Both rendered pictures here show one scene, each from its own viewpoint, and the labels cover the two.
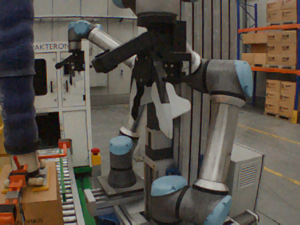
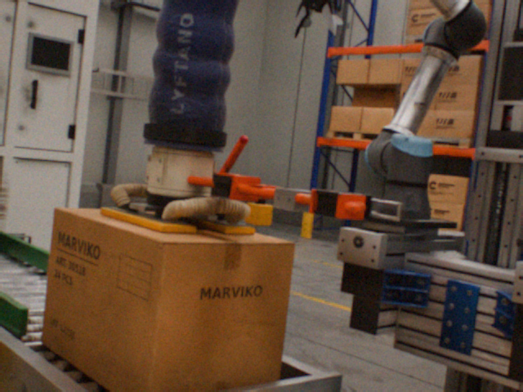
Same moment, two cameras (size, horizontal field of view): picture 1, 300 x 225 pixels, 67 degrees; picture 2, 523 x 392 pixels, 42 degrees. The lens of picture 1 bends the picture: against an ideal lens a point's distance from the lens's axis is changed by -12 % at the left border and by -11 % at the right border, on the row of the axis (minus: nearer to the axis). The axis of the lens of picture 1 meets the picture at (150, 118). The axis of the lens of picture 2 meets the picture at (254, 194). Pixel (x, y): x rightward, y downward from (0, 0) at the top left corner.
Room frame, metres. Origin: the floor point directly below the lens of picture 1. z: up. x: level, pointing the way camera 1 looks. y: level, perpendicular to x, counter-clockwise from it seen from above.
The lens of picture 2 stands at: (-0.47, 1.20, 1.15)
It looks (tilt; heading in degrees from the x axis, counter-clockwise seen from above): 3 degrees down; 340
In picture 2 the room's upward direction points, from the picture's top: 6 degrees clockwise
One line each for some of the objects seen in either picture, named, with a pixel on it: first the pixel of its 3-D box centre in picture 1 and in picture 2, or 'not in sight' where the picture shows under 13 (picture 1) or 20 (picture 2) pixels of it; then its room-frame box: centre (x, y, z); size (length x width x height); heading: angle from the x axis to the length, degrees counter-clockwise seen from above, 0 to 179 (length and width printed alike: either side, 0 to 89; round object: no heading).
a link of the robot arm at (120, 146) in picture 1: (120, 151); (409, 158); (1.21, 0.15, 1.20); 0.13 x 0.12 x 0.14; 175
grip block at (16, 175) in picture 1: (19, 177); (235, 186); (1.11, 0.69, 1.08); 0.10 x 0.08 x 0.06; 109
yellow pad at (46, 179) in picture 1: (41, 175); (204, 216); (1.37, 0.69, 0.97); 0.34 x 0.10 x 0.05; 19
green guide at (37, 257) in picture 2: (64, 161); (67, 266); (2.52, 0.95, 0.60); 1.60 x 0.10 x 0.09; 21
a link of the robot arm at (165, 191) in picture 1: (170, 197); not in sight; (0.76, -0.06, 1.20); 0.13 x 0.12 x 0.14; 55
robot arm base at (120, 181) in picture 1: (121, 173); (404, 198); (1.21, 0.15, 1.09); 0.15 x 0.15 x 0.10
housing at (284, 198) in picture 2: (13, 198); (294, 199); (0.90, 0.62, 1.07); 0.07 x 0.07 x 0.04; 19
